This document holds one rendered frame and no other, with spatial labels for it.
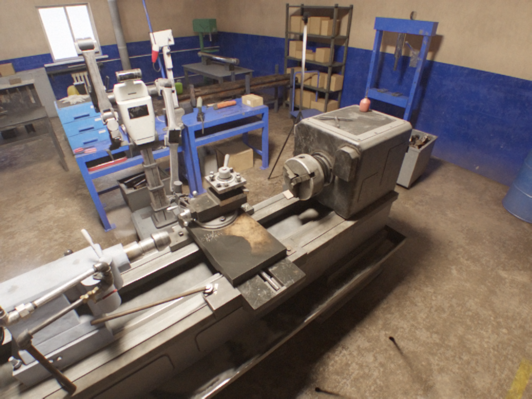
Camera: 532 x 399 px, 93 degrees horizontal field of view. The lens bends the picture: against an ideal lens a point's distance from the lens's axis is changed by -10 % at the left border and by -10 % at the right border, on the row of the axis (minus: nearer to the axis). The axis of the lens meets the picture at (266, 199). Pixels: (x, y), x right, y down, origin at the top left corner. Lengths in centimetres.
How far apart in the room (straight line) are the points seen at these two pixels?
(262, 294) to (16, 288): 92
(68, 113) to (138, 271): 181
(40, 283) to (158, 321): 47
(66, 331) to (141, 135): 143
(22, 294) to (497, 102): 480
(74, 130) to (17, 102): 226
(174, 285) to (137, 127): 119
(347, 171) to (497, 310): 187
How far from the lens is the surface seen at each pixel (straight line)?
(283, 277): 134
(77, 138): 302
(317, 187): 154
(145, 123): 222
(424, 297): 265
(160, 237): 123
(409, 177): 376
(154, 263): 156
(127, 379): 143
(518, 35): 455
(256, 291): 129
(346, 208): 170
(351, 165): 149
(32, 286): 123
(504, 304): 299
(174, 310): 134
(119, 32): 797
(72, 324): 127
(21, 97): 514
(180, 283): 157
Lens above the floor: 192
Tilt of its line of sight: 36 degrees down
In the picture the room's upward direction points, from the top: straight up
